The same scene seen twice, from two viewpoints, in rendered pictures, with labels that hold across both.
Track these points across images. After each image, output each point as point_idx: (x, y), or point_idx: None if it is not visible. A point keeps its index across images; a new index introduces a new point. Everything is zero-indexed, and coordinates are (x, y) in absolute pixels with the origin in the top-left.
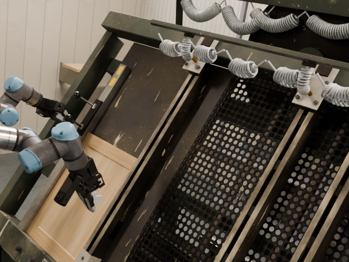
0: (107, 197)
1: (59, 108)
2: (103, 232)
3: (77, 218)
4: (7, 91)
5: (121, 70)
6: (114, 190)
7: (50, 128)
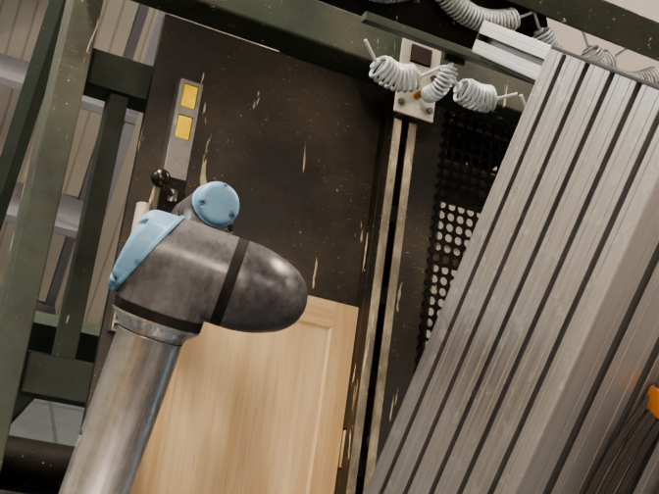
0: (309, 397)
1: (230, 232)
2: (372, 465)
3: (255, 463)
4: (211, 226)
5: (194, 97)
6: (318, 378)
7: (43, 268)
